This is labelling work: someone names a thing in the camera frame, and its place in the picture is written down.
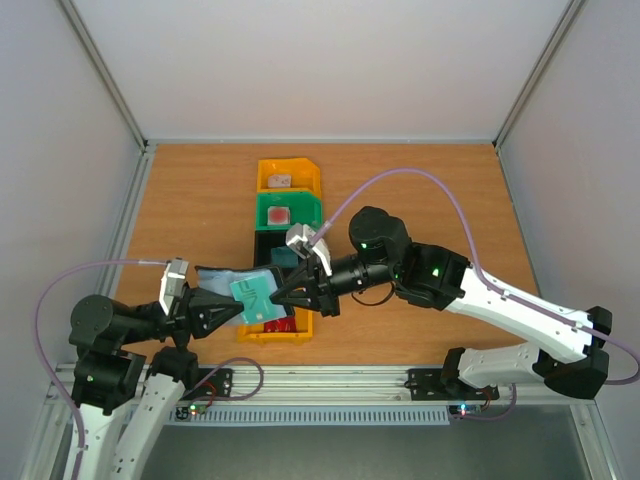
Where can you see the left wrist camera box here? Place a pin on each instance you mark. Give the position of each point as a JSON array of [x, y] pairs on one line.
[[172, 283]]

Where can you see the yellow plastic bin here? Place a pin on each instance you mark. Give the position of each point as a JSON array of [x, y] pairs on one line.
[[255, 333], [306, 175]]

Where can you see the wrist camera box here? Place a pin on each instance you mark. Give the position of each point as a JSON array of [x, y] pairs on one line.
[[310, 245], [172, 283]]

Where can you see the aluminium front rail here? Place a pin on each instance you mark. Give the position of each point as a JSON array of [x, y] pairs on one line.
[[338, 385]]

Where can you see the far yellow plastic bin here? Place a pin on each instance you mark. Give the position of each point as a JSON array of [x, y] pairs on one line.
[[306, 175]]

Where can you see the teal cards in bin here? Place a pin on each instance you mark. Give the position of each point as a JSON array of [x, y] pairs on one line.
[[284, 257]]

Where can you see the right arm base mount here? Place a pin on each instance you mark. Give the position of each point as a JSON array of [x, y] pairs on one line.
[[426, 384]]

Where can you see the slotted grey cable duct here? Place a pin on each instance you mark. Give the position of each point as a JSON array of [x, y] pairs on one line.
[[294, 416]]

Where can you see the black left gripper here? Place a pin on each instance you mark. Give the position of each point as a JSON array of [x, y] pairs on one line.
[[192, 311]]

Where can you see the teal credit card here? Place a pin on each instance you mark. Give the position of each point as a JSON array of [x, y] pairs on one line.
[[253, 289]]

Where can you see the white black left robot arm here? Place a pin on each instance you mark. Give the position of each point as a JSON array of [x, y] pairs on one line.
[[133, 367]]

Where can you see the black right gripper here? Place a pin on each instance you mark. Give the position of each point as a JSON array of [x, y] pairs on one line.
[[325, 290]]

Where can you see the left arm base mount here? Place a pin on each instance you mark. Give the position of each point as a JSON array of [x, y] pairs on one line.
[[217, 385]]

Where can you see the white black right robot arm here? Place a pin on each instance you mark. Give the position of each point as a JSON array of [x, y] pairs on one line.
[[560, 348]]

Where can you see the beige patterned cards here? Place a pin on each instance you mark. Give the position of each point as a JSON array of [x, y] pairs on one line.
[[279, 181]]

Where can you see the red card in bin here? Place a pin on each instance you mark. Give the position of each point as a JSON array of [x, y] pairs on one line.
[[282, 325]]

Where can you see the white red-circle cards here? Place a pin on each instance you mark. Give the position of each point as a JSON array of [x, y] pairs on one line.
[[278, 216]]

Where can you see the near yellow plastic bin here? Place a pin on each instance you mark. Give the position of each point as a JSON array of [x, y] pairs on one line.
[[255, 333]]

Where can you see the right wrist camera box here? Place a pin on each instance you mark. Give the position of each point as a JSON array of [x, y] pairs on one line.
[[310, 245]]

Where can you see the green plastic bin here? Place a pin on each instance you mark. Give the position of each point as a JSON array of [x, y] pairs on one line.
[[303, 207]]

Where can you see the black plastic bin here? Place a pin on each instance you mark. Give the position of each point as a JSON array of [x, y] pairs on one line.
[[270, 249]]

